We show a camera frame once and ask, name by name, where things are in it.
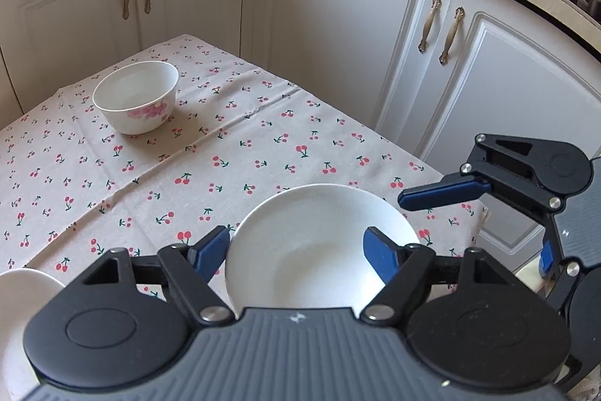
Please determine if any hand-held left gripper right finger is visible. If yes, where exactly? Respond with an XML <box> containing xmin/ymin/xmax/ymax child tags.
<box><xmin>359</xmin><ymin>227</ymin><xmax>515</xmax><ymax>322</ymax></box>

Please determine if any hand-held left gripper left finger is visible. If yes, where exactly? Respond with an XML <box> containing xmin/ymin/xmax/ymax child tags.
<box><xmin>82</xmin><ymin>225</ymin><xmax>236</xmax><ymax>327</ymax></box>

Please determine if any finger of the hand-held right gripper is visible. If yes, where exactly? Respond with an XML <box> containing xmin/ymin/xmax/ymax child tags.
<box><xmin>398</xmin><ymin>133</ymin><xmax>564</xmax><ymax>214</ymax></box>
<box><xmin>539</xmin><ymin>241</ymin><xmax>587</xmax><ymax>312</ymax></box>

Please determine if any white pink-flower bowl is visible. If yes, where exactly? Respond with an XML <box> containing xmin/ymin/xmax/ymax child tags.
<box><xmin>92</xmin><ymin>61</ymin><xmax>180</xmax><ymax>135</ymax></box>
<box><xmin>224</xmin><ymin>184</ymin><xmax>421</xmax><ymax>319</ymax></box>

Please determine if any plain white plate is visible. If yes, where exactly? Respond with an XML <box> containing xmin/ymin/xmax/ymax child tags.
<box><xmin>0</xmin><ymin>268</ymin><xmax>66</xmax><ymax>401</ymax></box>

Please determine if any cherry-print tablecloth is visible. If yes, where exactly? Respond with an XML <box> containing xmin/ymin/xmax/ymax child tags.
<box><xmin>0</xmin><ymin>33</ymin><xmax>491</xmax><ymax>303</ymax></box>

